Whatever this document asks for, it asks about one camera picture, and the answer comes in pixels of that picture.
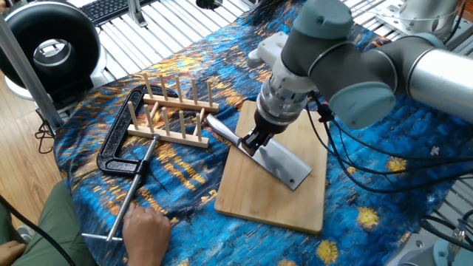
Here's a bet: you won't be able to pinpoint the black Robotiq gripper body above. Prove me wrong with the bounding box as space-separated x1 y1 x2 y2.
252 110 289 137

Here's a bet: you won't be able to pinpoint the starry night print tablecloth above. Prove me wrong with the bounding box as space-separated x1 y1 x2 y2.
53 0 473 266

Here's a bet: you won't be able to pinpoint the wooden peg dish rack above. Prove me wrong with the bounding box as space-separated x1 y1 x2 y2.
126 72 221 149

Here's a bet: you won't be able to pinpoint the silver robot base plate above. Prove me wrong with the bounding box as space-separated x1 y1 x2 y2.
375 0 409 27

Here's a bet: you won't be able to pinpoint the aluminium frame bracket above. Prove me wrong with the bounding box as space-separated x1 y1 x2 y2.
126 0 149 28

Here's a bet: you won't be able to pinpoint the green trousers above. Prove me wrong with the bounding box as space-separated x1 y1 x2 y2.
0 180 97 266

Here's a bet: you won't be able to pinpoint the black cables with metal plug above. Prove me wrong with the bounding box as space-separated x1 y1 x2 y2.
417 205 473 256

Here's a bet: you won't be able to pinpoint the black ring fan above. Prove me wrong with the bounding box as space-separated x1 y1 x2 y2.
0 1 108 103

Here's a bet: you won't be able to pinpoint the person right hand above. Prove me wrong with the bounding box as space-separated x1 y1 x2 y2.
121 202 173 266

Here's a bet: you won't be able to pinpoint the wooden cutting board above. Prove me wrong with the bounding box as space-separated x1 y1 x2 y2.
214 100 331 236

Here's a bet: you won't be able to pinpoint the small black object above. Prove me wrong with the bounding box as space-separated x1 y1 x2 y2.
195 0 225 11

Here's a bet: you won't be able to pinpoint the black C-clamp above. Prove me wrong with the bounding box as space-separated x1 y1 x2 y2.
81 83 180 243

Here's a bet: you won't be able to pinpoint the steel cleaver knife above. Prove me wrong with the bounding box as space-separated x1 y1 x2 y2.
205 113 314 191

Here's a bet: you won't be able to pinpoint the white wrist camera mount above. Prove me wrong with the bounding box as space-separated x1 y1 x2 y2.
246 31 317 95

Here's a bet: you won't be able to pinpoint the grey shoe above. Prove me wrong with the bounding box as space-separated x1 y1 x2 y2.
16 224 36 245

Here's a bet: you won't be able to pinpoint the light blue round base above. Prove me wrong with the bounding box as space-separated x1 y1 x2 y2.
432 235 473 266

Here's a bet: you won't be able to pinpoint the aluminium frame post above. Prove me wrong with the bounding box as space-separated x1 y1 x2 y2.
0 14 64 131

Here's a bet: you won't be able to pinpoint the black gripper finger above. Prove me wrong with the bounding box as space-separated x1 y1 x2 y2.
240 128 262 157
257 132 276 149

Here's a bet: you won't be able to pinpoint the black keyboard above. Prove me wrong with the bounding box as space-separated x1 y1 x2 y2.
79 0 156 27

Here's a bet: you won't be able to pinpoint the black floor cables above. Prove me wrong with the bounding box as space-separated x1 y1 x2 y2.
34 109 56 155

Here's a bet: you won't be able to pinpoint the thick black cable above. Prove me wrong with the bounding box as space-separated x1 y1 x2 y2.
0 194 77 266

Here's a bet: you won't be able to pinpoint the person left hand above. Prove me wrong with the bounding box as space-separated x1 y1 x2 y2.
0 239 29 266

